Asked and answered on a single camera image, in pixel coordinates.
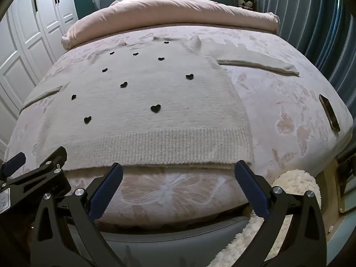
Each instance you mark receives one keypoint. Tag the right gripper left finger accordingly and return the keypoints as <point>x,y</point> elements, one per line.
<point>64,230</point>

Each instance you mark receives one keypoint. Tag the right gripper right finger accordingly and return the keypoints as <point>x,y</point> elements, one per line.
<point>305,241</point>

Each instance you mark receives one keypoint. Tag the cream knit sweater black hearts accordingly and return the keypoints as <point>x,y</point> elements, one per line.
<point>161,102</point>

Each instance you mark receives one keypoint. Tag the pink butterfly bed cover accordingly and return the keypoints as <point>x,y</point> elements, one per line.
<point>289,128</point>

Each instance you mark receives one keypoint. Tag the black smartphone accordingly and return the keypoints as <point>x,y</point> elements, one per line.
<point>329,113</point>

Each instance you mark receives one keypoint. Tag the white panelled wardrobe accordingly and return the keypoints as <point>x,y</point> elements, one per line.
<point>31,33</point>

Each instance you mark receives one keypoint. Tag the pink folded duvet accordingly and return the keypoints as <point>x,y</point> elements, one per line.
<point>132,14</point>

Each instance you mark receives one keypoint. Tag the blue-grey curtain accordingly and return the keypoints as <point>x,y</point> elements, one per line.
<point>323,31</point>

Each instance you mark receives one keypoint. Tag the plush toy on nightstand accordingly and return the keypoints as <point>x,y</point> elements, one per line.
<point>248,5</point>

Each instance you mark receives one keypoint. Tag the grey bed frame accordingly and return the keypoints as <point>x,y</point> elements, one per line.
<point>195,247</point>

